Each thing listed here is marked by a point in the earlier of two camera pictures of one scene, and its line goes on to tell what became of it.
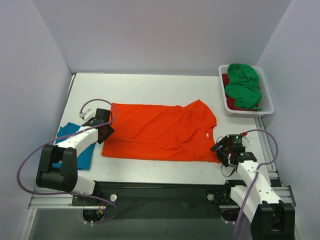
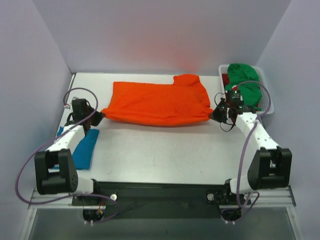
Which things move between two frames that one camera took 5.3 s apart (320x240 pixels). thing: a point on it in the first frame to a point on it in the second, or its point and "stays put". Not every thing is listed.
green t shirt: [244, 86] stays put
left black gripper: [106, 132] to [94, 117]
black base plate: [161, 200] stays put
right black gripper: [219, 145] to [219, 114]
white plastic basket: [267, 105] stays put
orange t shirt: [162, 132] to [184, 102]
